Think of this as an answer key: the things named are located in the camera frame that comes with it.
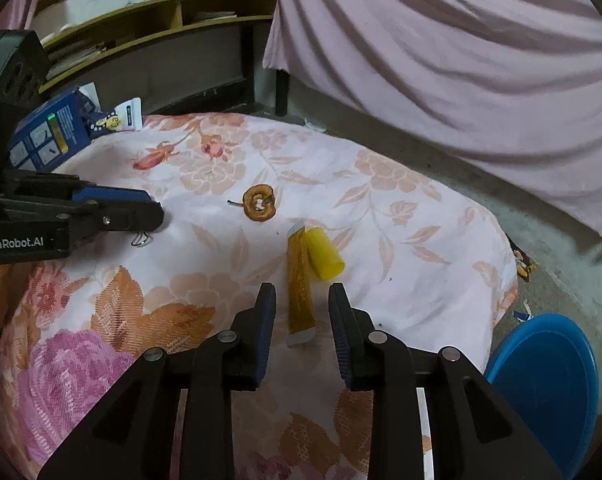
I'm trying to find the blue yellow snack packet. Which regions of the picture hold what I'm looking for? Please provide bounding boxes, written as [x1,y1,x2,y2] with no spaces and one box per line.
[83,110,124,139]

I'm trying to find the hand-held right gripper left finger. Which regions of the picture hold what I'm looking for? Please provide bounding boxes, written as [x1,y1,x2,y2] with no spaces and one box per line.
[37,282,278,480]

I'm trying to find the brown snack wrapper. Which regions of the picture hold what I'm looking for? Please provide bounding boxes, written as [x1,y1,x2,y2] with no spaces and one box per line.
[511,247,537,281]

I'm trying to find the floral pink blanket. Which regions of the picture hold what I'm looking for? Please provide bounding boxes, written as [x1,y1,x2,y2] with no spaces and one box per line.
[0,112,520,480]

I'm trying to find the stack of books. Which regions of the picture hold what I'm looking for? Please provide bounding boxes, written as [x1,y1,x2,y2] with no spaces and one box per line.
[45,39,108,80]

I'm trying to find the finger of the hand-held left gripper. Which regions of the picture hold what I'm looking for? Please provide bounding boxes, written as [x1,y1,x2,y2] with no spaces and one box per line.
[3,169,152,205]
[0,198,165,244]

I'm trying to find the wooden wall shelf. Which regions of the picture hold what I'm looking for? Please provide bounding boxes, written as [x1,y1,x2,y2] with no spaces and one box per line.
[38,0,280,97]

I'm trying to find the yellow plastic cap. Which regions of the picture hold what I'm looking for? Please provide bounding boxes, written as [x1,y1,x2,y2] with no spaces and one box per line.
[305,227,346,281]

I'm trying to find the pink hanging cloth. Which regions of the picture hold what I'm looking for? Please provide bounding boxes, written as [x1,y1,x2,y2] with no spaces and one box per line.
[263,0,602,252]

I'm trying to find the blue plastic basin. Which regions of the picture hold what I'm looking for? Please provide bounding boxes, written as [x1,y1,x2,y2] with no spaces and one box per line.
[483,313,600,480]

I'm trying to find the orange sachet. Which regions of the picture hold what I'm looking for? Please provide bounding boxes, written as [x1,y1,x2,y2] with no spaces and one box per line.
[286,222,316,347]

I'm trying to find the large blue cardboard box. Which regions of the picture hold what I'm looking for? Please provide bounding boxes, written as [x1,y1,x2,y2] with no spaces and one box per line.
[8,86,94,172]

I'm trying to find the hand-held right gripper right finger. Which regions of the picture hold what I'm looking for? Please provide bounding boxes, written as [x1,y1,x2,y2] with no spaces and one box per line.
[329,283,564,480]

